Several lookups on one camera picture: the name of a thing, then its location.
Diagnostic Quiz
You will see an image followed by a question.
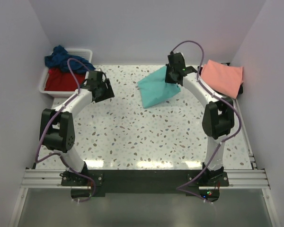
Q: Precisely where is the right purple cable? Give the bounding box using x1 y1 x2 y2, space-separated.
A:
170 40 242 201

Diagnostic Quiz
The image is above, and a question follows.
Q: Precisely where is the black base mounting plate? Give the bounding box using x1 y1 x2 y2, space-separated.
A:
60 170 230 201

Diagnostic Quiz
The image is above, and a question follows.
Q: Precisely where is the red t-shirt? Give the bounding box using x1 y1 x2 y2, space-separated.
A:
45 68 78 92

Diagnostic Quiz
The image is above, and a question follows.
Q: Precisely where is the teal t-shirt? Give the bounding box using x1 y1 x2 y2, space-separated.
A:
137 66 181 108

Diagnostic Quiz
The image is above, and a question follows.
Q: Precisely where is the folded salmon pink t-shirt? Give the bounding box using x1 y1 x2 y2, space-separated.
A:
198 59 244 99

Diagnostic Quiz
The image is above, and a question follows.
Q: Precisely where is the aluminium rail frame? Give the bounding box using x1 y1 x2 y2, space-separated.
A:
11 151 280 227

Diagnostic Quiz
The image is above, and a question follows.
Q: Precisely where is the folded black t-shirt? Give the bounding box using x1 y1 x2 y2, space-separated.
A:
196 62 245 96

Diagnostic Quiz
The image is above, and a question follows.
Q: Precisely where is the navy blue t-shirt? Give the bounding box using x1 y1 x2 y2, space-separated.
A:
44 45 96 74

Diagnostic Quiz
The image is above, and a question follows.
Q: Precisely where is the white plastic laundry basket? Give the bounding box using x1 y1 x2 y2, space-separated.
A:
39 45 94 98

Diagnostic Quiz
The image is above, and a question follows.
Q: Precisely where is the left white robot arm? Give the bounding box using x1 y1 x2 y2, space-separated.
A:
35 70 115 185

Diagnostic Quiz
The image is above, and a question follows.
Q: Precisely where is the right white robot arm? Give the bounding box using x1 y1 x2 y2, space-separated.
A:
165 52 234 186

